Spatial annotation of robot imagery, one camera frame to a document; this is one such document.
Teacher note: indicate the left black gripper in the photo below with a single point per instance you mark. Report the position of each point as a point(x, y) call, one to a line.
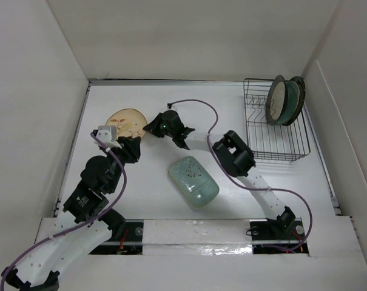
point(130, 147)

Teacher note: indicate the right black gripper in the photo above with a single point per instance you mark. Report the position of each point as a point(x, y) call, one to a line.
point(153, 126)

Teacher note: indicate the tan floral round plate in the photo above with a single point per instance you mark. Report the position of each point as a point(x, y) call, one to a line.
point(128, 123)

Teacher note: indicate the green rectangular divided plate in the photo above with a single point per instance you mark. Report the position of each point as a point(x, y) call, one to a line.
point(194, 182)

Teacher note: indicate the grey rimmed cream plate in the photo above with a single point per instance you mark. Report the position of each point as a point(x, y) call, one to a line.
point(276, 100)

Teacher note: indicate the light blue floral plate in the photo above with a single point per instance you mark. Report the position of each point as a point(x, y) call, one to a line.
point(292, 102)

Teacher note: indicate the dark patterned rim plate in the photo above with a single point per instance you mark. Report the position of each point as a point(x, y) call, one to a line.
point(301, 98)

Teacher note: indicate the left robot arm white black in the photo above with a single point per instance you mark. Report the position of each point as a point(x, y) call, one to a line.
point(86, 219)

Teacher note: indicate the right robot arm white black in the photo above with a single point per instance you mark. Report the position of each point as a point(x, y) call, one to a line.
point(235, 159)

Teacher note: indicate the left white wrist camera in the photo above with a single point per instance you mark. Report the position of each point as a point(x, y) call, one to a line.
point(107, 135)

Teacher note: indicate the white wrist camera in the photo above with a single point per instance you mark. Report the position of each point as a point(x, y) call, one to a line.
point(172, 106)
point(107, 135)

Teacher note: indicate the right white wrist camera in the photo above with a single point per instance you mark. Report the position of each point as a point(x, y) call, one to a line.
point(172, 106)

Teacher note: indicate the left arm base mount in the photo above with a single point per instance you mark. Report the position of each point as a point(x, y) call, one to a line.
point(129, 243)

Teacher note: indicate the metal wire dish rack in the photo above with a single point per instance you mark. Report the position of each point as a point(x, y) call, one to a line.
point(271, 142)

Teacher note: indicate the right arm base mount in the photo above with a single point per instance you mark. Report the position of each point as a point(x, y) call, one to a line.
point(266, 242)

